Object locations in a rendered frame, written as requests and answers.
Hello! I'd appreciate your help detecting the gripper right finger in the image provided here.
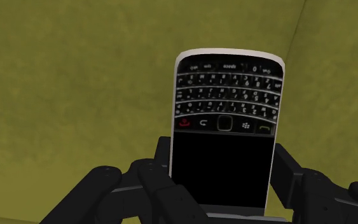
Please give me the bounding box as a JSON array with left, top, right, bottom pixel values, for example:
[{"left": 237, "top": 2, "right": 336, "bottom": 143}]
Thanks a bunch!
[{"left": 269, "top": 143, "right": 358, "bottom": 224}]

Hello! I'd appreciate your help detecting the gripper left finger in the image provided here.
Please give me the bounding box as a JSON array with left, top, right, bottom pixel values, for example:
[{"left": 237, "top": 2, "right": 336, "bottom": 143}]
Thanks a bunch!
[{"left": 39, "top": 136, "right": 211, "bottom": 224}]

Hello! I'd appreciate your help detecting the black keypad phone white rim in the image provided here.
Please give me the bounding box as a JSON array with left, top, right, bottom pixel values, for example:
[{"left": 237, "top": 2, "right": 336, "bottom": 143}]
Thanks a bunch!
[{"left": 169, "top": 47, "right": 286, "bottom": 217}]

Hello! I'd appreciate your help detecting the olive green sofa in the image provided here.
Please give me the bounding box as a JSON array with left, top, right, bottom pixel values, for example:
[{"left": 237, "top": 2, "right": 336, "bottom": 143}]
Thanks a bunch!
[{"left": 0, "top": 0, "right": 358, "bottom": 224}]

